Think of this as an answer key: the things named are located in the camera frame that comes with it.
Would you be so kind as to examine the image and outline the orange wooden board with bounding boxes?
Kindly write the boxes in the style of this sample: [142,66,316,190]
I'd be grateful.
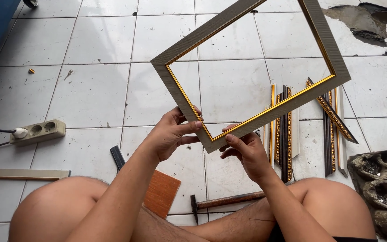
[143,169,182,220]

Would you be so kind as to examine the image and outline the long grey moulding strip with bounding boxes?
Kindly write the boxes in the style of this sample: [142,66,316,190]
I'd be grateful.
[0,168,72,181]

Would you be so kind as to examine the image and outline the grey picture frame gold edge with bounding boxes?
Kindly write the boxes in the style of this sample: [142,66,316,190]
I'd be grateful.
[150,0,352,154]

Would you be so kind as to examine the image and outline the grey pulp tray with staples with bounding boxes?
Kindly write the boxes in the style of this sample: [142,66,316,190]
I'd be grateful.
[347,149,387,241]

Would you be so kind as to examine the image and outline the white gold moulding piece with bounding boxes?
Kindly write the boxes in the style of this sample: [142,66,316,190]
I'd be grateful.
[334,85,349,178]
[263,84,277,169]

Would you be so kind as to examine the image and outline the person's leg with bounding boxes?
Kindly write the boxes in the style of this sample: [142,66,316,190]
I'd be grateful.
[180,177,378,242]
[8,176,211,242]

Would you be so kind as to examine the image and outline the person's right leg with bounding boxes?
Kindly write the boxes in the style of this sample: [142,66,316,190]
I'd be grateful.
[180,177,378,242]

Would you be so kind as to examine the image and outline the person's right hand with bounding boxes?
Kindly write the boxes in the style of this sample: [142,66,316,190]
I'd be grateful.
[219,123,275,184]

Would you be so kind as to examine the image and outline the white plug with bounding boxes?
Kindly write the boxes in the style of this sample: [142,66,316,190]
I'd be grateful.
[12,127,29,139]

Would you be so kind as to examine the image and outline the dark ornate gold moulding piece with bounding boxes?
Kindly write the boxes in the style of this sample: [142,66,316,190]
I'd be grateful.
[322,90,337,177]
[306,77,359,145]
[275,85,293,184]

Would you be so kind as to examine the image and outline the black shorts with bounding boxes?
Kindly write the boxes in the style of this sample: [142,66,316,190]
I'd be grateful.
[267,225,379,242]

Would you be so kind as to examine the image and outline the hammer with wooden handle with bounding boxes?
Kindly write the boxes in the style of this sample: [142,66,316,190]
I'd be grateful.
[190,190,267,225]

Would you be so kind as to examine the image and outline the short black moulding piece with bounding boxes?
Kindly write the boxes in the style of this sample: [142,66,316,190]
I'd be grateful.
[110,145,126,173]

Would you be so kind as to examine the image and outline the beige power strip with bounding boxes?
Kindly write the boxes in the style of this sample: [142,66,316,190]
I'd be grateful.
[9,119,67,146]

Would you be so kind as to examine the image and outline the person's left leg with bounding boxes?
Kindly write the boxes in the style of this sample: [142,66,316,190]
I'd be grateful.
[8,176,211,242]

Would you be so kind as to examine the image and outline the person's left hand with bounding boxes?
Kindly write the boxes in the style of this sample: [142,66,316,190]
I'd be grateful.
[145,106,204,162]

